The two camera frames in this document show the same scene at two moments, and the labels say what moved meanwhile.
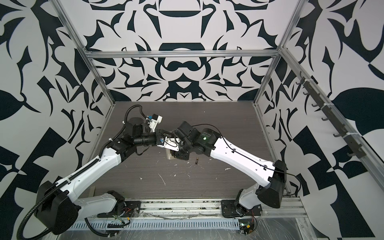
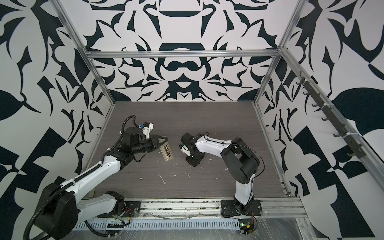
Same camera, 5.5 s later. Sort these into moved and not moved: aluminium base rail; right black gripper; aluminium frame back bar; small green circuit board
Moved: right black gripper
Not moved: small green circuit board; aluminium frame back bar; aluminium base rail
